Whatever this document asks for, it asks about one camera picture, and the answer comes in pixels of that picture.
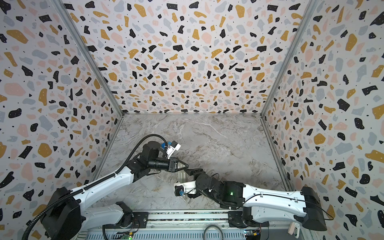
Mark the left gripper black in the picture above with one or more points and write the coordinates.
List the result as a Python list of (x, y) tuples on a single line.
[(172, 161)]

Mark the white remote control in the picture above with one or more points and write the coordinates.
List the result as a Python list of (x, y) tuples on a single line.
[(183, 177)]

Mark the white clip device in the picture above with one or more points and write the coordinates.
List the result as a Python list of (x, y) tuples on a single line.
[(294, 229)]

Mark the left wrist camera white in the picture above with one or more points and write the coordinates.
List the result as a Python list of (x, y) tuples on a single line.
[(170, 148)]

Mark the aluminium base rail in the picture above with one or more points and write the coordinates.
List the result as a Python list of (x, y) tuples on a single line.
[(191, 225)]

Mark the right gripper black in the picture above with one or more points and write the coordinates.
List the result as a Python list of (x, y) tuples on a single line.
[(199, 177)]

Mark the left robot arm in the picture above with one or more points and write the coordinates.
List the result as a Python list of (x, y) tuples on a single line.
[(70, 211)]

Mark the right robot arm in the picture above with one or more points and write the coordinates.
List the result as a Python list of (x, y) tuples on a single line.
[(258, 205)]

